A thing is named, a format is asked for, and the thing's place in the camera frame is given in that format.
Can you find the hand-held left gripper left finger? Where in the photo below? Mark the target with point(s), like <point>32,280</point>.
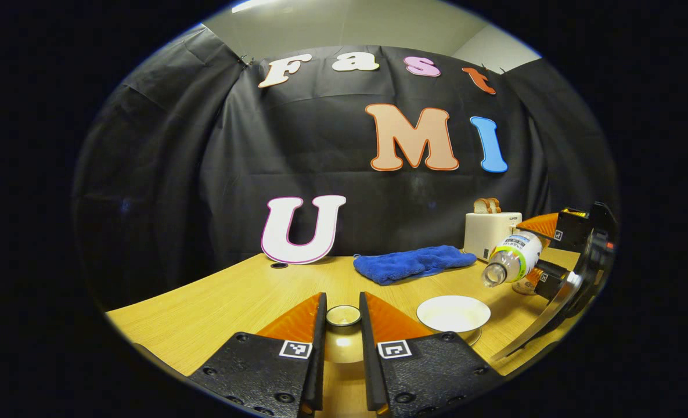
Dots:
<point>319,371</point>

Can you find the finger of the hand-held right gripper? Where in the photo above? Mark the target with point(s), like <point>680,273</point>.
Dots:
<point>553,281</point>
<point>567,229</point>

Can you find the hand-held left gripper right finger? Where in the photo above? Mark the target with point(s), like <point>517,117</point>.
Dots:
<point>368,371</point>

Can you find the clear labelled water bottle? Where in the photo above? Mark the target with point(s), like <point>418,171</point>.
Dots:
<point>515,255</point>

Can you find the beige ceramic teacup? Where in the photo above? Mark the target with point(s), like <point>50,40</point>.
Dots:
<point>453,313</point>

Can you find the bread slice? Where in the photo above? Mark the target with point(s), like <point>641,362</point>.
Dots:
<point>494,204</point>
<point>482,205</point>

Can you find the cream toaster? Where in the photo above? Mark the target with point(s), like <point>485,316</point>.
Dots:
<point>483,235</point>

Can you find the beige ceramic saucer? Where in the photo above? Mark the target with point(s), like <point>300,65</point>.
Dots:
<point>474,335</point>

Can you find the blue towel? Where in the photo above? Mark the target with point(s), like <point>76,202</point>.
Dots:
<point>413,262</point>

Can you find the black backdrop cloth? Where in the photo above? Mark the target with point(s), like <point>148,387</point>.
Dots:
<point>175,174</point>

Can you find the ceiling light panel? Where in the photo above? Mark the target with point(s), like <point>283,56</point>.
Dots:
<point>256,4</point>

